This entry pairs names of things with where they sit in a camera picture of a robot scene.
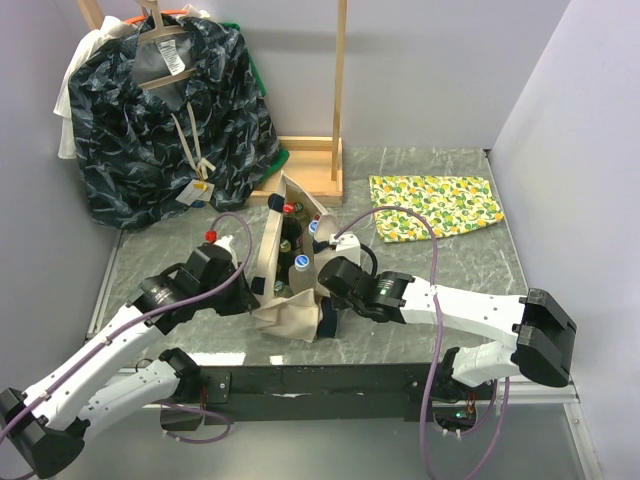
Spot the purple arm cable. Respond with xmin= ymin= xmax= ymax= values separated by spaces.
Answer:
xmin=0 ymin=211 xmax=255 ymax=480
xmin=333 ymin=205 xmax=511 ymax=480

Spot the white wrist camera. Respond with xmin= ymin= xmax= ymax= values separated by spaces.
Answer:
xmin=328 ymin=231 xmax=361 ymax=265
xmin=205 ymin=230 xmax=238 ymax=267

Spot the lemon print cloth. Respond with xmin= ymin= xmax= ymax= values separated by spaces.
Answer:
xmin=369 ymin=175 xmax=505 ymax=238

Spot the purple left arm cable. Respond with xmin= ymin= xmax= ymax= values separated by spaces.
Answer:
xmin=0 ymin=211 xmax=255 ymax=480

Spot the clear soda water bottle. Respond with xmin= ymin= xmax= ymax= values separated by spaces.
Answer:
xmin=294 ymin=202 xmax=310 ymax=226

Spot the dark cola glass bottle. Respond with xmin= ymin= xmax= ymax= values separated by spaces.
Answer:
xmin=281 ymin=202 xmax=303 ymax=252

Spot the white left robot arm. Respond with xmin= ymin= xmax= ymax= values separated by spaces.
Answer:
xmin=1 ymin=235 xmax=257 ymax=479

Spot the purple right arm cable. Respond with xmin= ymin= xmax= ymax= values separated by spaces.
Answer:
xmin=333 ymin=205 xmax=511 ymax=480

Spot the green glass bottle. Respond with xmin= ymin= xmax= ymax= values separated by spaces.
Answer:
xmin=276 ymin=239 xmax=296 ymax=284

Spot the wooden clothes rack stand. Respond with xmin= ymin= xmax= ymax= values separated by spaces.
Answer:
xmin=76 ymin=0 xmax=348 ymax=206

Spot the dark patterned hanging jacket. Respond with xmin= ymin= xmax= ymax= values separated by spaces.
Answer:
xmin=70 ymin=18 xmax=281 ymax=230

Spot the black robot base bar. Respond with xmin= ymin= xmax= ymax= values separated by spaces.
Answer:
xmin=139 ymin=362 xmax=501 ymax=426

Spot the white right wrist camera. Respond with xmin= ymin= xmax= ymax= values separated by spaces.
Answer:
xmin=328 ymin=231 xmax=361 ymax=265

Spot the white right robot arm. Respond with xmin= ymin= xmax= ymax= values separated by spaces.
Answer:
xmin=318 ymin=256 xmax=577 ymax=398

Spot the beige canvas tote bag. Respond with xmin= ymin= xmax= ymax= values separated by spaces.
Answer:
xmin=251 ymin=174 xmax=352 ymax=343

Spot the wooden clothes hanger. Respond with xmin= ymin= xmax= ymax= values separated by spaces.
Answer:
xmin=137 ymin=1 xmax=195 ymax=90

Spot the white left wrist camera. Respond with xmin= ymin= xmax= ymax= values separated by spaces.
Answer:
xmin=205 ymin=230 xmax=238 ymax=267

